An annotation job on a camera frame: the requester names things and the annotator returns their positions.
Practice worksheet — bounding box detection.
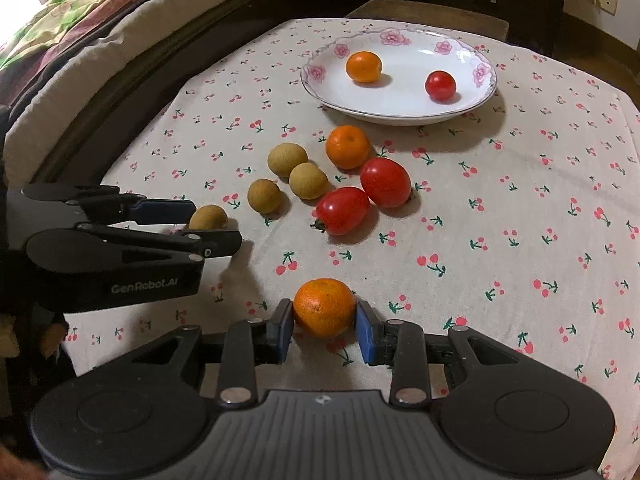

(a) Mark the red plum tomato with stem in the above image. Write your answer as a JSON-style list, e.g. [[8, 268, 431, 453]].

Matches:
[[310, 186, 371, 236]]

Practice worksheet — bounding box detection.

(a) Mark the small round red tomato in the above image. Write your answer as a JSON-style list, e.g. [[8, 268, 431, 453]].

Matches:
[[425, 70, 457, 102]]

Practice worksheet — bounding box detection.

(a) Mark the brown wooden stool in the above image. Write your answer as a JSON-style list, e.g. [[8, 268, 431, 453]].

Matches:
[[345, 0, 508, 41]]

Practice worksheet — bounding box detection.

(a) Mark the dark wooden nightstand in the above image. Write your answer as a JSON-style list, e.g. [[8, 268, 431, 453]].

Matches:
[[415, 0, 568, 57]]

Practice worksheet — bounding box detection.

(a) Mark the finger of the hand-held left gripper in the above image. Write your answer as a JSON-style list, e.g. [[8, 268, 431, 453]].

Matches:
[[21, 183, 197, 227], [74, 222, 244, 262]]

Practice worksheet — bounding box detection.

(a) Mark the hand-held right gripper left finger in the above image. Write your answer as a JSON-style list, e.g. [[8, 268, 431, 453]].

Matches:
[[117, 299, 293, 406]]

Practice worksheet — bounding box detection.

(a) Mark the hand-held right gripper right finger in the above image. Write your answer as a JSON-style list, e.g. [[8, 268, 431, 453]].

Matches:
[[355, 300, 526, 408]]

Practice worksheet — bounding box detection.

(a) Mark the cherry print tablecloth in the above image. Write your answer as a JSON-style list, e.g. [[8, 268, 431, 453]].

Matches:
[[62, 17, 640, 480]]

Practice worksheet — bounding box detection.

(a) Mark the colourful floral quilt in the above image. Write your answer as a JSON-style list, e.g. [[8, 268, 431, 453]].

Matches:
[[0, 0, 241, 72]]

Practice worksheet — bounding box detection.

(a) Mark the tan longan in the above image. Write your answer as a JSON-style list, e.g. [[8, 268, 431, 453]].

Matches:
[[247, 179, 282, 215], [267, 143, 309, 179], [289, 162, 329, 200], [189, 204, 229, 231]]

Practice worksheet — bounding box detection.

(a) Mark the white floral rim plate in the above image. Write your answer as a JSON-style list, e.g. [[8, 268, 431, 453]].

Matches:
[[300, 27, 499, 127]]

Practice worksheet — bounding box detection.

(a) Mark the orange mandarin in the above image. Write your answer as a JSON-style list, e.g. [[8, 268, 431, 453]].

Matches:
[[293, 278, 356, 338], [325, 125, 371, 170], [345, 51, 383, 84]]

